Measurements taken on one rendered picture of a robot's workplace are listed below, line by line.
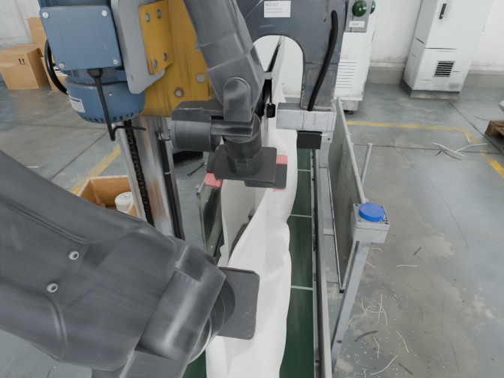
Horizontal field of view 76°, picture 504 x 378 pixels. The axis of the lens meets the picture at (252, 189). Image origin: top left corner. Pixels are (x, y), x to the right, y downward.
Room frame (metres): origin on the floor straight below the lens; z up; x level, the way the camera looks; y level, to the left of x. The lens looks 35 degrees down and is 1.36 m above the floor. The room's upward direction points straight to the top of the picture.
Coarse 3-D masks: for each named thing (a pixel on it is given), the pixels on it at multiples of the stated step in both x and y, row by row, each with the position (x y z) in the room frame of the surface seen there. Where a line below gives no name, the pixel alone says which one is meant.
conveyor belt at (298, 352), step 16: (304, 160) 1.72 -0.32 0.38; (304, 176) 1.54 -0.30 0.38; (304, 192) 1.39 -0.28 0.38; (304, 208) 1.25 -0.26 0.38; (288, 224) 1.13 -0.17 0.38; (304, 224) 1.13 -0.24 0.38; (304, 240) 1.03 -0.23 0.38; (304, 256) 0.93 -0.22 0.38; (304, 272) 0.85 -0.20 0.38; (304, 288) 0.77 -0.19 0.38; (304, 304) 0.70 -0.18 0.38; (288, 320) 0.64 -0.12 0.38; (304, 320) 0.64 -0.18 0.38; (288, 336) 0.59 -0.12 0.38; (304, 336) 0.59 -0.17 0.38; (288, 352) 0.53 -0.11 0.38; (304, 352) 0.53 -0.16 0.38; (192, 368) 0.49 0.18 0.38; (288, 368) 0.49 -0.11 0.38; (304, 368) 0.49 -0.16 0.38
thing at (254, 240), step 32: (224, 192) 0.52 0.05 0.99; (256, 192) 0.66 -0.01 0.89; (224, 224) 0.39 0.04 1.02; (256, 224) 0.42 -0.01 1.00; (224, 256) 0.51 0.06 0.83; (256, 256) 0.42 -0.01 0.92; (288, 256) 0.53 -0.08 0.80; (288, 288) 0.51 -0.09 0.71; (256, 320) 0.36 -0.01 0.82; (224, 352) 0.32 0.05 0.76; (256, 352) 0.32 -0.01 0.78
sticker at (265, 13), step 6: (264, 6) 0.77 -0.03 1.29; (270, 6) 0.77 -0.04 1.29; (276, 6) 0.77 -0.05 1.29; (282, 6) 0.77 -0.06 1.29; (288, 6) 0.77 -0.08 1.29; (264, 12) 0.77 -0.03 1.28; (270, 12) 0.77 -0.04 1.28; (276, 12) 0.77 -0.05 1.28; (282, 12) 0.77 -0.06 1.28; (288, 12) 0.77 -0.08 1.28
